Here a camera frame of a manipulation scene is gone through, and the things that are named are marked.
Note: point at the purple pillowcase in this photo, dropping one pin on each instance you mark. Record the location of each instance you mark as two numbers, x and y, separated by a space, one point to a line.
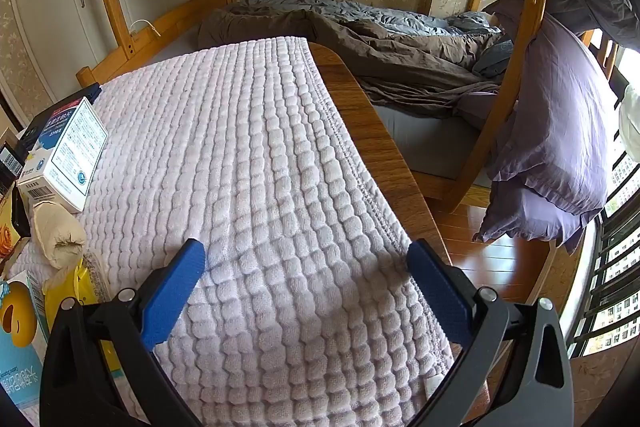
555 132

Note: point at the white and blue medicine box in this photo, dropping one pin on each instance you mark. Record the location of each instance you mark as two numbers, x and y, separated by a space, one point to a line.
70 157

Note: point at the dark blue phone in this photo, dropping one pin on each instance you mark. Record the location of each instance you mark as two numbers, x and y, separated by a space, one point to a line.
55 104

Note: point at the white quilted mat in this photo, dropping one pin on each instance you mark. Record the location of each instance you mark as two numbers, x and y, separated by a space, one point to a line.
250 182

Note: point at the wooden bunk bed frame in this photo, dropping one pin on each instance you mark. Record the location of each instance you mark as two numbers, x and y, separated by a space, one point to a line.
524 57

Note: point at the yellow tissue packet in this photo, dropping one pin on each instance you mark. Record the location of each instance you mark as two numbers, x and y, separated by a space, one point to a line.
82 279

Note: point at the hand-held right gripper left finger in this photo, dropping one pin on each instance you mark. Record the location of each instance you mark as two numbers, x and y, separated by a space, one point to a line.
170 302

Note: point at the black snack packet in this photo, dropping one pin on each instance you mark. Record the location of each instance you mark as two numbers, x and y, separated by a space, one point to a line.
21 217

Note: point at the black window railing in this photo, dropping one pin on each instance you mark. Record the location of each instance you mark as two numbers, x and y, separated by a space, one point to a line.
607 234

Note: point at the black box with barcode label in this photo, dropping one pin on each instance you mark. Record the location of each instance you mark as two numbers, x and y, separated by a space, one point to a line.
11 162

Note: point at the blue-grey duvet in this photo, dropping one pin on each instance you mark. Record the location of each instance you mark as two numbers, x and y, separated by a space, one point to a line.
390 14

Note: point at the blue box with yellow face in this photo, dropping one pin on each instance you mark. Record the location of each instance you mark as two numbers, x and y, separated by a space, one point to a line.
20 357

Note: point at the brown-grey duvet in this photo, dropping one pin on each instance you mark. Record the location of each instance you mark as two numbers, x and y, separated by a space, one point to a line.
400 52

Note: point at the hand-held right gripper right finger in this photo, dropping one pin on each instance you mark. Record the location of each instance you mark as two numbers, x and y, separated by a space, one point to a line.
440 302

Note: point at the white cloth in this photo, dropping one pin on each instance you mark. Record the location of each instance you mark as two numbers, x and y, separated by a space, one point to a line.
631 117

